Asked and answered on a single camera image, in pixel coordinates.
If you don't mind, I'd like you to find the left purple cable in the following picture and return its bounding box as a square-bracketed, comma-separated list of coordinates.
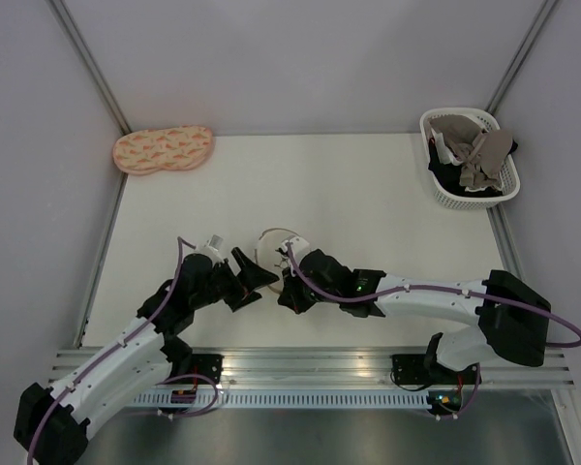
[26, 235, 219, 464]

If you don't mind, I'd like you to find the aluminium mounting rail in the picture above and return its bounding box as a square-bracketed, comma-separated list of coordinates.
[47, 346, 577, 388]

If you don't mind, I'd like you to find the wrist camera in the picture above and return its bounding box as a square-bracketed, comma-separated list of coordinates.
[194, 234, 225, 264]
[278, 235, 312, 262]

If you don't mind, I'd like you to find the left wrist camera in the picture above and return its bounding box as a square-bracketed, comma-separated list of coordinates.
[194, 234, 225, 264]

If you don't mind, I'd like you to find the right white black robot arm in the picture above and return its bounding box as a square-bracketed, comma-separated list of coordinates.
[278, 246, 550, 383]

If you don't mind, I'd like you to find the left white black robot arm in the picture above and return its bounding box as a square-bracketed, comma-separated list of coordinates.
[14, 245, 279, 464]

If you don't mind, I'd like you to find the aluminium corner post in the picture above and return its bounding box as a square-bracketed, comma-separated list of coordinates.
[46, 0, 132, 135]
[484, 0, 562, 115]

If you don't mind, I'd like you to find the white garment in basket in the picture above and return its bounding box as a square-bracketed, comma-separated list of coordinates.
[431, 129, 460, 166]

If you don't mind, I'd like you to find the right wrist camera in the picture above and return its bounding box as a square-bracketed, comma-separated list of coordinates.
[278, 235, 312, 262]

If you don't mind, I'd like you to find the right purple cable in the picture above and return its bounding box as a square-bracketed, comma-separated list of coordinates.
[286, 241, 581, 349]

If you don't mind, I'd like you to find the white slotted cable duct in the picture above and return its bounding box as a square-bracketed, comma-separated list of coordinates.
[129, 388, 430, 410]

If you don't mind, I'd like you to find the black garment in basket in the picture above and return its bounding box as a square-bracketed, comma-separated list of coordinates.
[426, 126, 520, 199]

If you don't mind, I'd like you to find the white plastic basket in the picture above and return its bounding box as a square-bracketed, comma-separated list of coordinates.
[419, 108, 521, 210]

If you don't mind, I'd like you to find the pink carrot print bra case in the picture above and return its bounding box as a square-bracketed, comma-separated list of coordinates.
[112, 125, 215, 175]

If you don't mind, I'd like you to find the purple cable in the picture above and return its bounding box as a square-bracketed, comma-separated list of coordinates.
[286, 241, 581, 349]
[26, 235, 219, 464]

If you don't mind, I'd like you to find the right aluminium corner post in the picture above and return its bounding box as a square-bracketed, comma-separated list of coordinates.
[484, 0, 562, 115]

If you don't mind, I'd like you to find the left aluminium corner post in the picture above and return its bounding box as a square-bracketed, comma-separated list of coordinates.
[46, 0, 132, 135]

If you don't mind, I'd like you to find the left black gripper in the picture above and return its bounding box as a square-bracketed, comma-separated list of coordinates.
[191, 247, 278, 312]

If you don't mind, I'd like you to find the beige bra in basket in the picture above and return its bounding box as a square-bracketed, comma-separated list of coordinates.
[428, 113, 513, 193]

